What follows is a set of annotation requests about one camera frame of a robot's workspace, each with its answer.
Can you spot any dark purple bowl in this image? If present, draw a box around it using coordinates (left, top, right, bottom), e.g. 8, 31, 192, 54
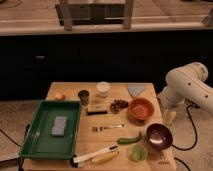
146, 123, 173, 150

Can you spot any white lidded jar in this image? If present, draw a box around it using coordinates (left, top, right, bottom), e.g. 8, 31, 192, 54
96, 82, 110, 98

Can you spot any orange bowl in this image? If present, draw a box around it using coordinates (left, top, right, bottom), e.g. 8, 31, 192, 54
128, 98, 154, 120

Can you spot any grey triangular cloth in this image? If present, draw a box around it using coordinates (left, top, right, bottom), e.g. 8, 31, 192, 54
127, 85, 145, 98

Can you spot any dark metal cup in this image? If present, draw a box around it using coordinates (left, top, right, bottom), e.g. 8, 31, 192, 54
78, 90, 89, 106

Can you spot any yellow corn cob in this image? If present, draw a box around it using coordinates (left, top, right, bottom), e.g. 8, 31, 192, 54
91, 151, 119, 165

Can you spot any light green cup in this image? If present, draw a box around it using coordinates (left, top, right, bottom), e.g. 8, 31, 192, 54
129, 144, 148, 162

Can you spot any bunch of dark grapes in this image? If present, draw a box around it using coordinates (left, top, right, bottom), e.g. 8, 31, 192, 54
110, 99, 129, 114

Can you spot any wooden brush block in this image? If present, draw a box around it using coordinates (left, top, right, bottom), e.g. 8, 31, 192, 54
87, 104, 108, 115

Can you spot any grey blue sponge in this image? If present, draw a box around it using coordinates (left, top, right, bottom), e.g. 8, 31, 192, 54
51, 116, 67, 136

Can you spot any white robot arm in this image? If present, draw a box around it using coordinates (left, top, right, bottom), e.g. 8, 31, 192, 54
157, 62, 213, 125

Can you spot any green plastic tray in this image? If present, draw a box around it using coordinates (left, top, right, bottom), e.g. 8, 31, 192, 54
19, 100, 81, 160

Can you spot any wooden stool frame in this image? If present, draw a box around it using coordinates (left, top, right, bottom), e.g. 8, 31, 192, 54
55, 0, 134, 31

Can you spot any black power cable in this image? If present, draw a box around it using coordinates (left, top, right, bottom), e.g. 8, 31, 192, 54
171, 104, 200, 152

